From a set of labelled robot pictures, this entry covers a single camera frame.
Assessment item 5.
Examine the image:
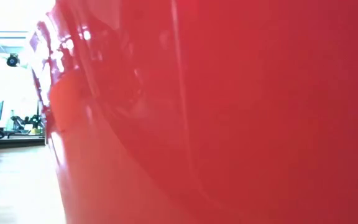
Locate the black ceiling-hung camera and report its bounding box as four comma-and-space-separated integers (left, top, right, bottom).
6, 53, 21, 68

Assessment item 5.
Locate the red plastic mini bowl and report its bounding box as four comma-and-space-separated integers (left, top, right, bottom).
28, 0, 358, 224

